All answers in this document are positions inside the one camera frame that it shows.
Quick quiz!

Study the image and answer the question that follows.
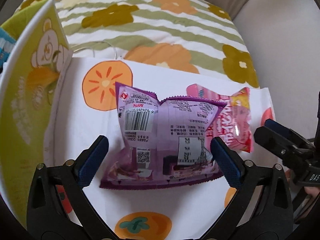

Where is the green cardboard box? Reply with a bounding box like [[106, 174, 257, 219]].
[[1, 0, 73, 225]]

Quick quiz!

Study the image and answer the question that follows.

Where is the pink snack bag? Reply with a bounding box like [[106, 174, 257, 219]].
[[186, 84, 253, 153]]

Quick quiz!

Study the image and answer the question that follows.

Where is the person's right hand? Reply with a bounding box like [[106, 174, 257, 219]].
[[304, 187, 320, 198]]

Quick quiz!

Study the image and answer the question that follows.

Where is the light blue snack bag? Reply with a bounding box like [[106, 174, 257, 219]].
[[0, 28, 16, 69]]

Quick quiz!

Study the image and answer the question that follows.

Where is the persimmon print tablecloth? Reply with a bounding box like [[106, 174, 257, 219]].
[[42, 57, 276, 240]]

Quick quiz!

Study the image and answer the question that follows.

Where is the floral striped quilt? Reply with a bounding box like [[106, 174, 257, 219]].
[[19, 0, 259, 88]]

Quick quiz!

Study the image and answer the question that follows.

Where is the purple snack bag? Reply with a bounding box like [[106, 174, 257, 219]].
[[100, 83, 225, 190]]

